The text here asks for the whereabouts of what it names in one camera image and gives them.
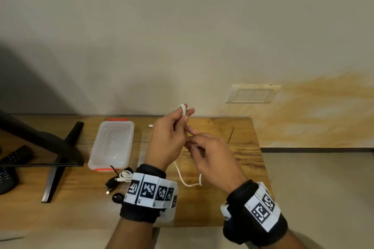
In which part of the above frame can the white charging cable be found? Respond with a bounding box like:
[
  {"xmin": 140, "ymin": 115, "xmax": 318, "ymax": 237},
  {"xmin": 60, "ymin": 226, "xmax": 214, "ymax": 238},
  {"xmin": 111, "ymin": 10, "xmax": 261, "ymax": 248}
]
[{"xmin": 148, "ymin": 103, "xmax": 203, "ymax": 188}]

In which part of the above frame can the transparent plastic box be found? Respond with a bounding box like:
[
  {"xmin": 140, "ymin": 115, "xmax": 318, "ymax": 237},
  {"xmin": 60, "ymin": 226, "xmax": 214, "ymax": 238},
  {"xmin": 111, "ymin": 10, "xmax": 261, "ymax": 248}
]
[{"xmin": 87, "ymin": 118, "xmax": 135, "ymax": 173}]

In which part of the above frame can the black marker wristband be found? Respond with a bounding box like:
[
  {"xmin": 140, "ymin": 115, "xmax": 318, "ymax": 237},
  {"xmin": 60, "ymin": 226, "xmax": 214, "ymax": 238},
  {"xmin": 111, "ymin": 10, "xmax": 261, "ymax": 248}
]
[
  {"xmin": 119, "ymin": 164, "xmax": 179, "ymax": 224},
  {"xmin": 223, "ymin": 179, "xmax": 289, "ymax": 247}
]

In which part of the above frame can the black remote control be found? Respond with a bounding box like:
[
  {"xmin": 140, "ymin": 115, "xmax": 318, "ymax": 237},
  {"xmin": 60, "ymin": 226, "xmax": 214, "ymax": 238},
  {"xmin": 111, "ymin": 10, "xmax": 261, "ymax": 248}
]
[{"xmin": 0, "ymin": 167, "xmax": 20, "ymax": 196}]

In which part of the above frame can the beige wall plate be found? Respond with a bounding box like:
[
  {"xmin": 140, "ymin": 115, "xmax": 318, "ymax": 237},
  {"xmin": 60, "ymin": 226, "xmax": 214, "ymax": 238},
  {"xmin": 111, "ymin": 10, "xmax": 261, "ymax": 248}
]
[{"xmin": 225, "ymin": 84, "xmax": 282, "ymax": 104}]

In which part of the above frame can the black television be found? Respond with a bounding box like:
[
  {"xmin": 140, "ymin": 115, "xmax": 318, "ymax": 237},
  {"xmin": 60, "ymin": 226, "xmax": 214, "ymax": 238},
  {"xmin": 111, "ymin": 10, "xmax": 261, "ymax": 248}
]
[{"xmin": 0, "ymin": 109, "xmax": 85, "ymax": 168}]

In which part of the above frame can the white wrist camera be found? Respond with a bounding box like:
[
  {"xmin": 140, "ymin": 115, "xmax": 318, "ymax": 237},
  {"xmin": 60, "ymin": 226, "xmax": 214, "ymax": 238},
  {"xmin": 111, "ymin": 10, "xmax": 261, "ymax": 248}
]
[
  {"xmin": 221, "ymin": 202, "xmax": 232, "ymax": 222},
  {"xmin": 157, "ymin": 196, "xmax": 178, "ymax": 223}
]

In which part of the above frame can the person's right hand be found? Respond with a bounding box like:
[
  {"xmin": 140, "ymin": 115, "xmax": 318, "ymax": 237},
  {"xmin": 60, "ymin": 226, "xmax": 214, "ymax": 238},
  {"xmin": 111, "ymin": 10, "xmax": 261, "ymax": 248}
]
[{"xmin": 184, "ymin": 127, "xmax": 249, "ymax": 195}]

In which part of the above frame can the person's left hand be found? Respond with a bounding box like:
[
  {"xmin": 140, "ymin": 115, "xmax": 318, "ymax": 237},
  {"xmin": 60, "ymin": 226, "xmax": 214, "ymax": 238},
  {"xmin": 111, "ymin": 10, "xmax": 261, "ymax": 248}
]
[{"xmin": 144, "ymin": 105, "xmax": 196, "ymax": 172}]

